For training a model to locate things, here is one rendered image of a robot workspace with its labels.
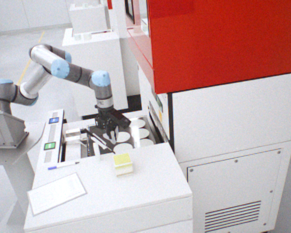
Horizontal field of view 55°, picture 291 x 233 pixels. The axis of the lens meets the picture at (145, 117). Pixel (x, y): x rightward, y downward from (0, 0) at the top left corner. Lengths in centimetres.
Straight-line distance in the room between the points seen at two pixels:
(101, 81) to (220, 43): 52
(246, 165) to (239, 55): 65
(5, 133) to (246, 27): 139
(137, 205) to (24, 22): 872
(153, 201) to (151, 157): 26
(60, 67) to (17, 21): 836
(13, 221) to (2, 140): 88
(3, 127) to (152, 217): 104
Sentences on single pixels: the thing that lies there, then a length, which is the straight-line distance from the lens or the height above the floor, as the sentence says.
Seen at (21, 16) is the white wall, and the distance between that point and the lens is 949.
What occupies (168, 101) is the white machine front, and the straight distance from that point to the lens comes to 125.
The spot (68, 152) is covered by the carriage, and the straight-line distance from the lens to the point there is 156.
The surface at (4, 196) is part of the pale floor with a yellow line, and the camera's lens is 288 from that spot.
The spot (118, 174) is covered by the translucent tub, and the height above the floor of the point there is 98.
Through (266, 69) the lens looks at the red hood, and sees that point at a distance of 140.
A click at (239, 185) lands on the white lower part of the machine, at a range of 173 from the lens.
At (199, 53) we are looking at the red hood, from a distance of 121.
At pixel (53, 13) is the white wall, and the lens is 935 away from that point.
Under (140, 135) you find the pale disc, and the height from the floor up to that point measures 90.
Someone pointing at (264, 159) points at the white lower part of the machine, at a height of 73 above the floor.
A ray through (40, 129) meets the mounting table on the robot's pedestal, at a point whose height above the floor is 82.
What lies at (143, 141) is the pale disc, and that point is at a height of 90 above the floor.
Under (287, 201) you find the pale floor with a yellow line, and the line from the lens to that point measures 254.
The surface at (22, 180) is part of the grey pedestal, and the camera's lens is 204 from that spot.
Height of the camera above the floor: 176
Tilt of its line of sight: 30 degrees down
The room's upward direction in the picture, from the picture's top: 6 degrees counter-clockwise
